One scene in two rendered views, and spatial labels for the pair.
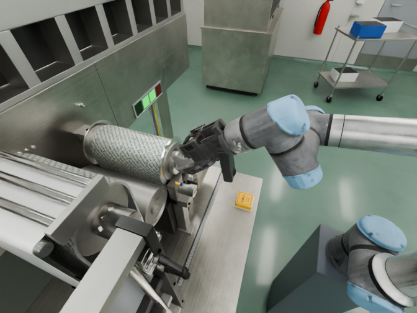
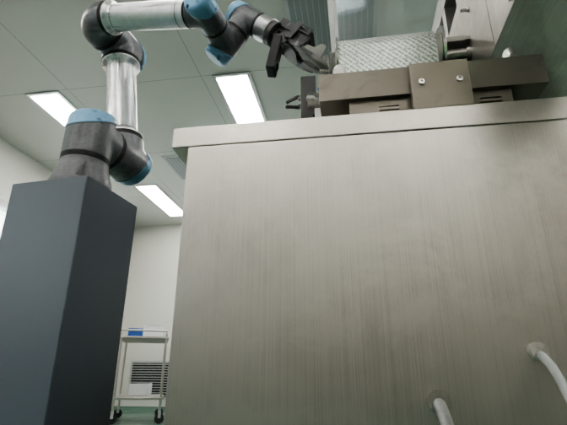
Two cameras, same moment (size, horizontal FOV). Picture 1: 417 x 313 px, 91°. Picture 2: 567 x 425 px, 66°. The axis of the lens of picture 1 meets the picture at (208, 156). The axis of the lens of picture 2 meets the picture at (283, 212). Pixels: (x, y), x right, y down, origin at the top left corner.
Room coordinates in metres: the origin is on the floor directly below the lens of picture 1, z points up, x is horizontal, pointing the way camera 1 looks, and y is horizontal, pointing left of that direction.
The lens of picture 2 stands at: (1.34, -0.19, 0.49)
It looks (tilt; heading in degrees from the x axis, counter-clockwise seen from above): 20 degrees up; 170
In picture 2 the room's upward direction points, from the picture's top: straight up
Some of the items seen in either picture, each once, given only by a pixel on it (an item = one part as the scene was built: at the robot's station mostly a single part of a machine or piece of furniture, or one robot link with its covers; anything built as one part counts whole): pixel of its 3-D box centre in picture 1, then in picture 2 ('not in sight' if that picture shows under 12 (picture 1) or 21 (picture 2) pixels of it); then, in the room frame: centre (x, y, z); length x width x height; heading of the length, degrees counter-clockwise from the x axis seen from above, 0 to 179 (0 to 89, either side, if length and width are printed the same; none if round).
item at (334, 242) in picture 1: (354, 251); (82, 177); (0.27, -0.51, 0.95); 0.15 x 0.15 x 0.10
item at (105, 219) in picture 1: (118, 223); not in sight; (0.19, 0.17, 1.33); 0.06 x 0.06 x 0.06; 71
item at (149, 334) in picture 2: not in sight; (141, 372); (-4.33, -0.86, 0.51); 0.91 x 0.58 x 1.02; 5
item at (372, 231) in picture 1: (373, 240); (91, 137); (0.26, -0.51, 1.07); 0.13 x 0.12 x 0.14; 152
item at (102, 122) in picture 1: (102, 142); (440, 56); (0.51, 0.35, 1.25); 0.15 x 0.01 x 0.15; 161
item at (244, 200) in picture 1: (244, 200); not in sight; (0.50, -0.16, 0.91); 0.07 x 0.07 x 0.02; 71
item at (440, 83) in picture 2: not in sight; (440, 88); (0.74, 0.19, 0.96); 0.10 x 0.03 x 0.11; 71
